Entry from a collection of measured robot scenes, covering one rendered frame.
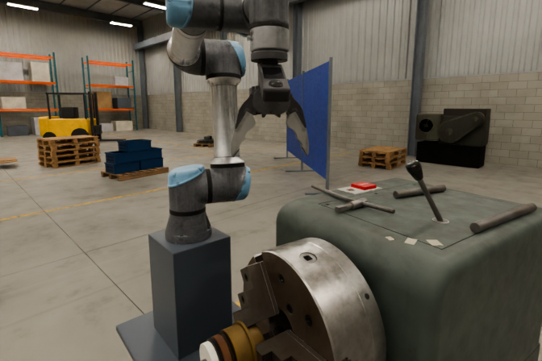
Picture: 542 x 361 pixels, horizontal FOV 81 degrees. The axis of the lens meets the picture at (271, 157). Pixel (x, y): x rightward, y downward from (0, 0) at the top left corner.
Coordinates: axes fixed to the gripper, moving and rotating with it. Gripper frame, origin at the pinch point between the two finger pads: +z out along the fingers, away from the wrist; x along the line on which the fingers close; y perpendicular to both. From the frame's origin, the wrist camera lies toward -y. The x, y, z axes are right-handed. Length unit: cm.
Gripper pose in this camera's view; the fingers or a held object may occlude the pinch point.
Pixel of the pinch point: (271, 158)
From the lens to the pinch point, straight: 62.2
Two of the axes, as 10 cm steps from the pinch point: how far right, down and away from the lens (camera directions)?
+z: 0.0, 9.9, 1.6
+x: -9.9, 0.3, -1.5
